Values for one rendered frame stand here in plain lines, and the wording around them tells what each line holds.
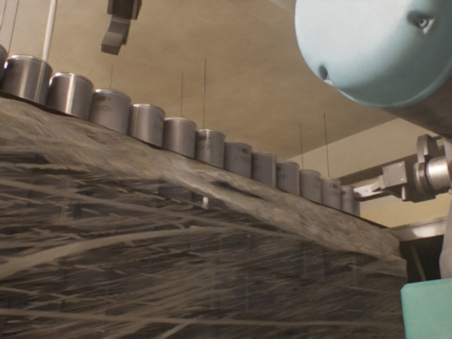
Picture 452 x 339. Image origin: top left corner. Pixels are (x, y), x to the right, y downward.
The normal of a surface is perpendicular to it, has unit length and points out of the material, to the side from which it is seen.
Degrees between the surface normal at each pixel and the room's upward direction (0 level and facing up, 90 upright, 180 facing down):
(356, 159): 90
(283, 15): 180
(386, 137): 90
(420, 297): 90
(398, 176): 88
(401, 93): 177
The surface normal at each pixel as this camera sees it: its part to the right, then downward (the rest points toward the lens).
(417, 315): -0.83, -0.22
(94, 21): -0.02, 0.93
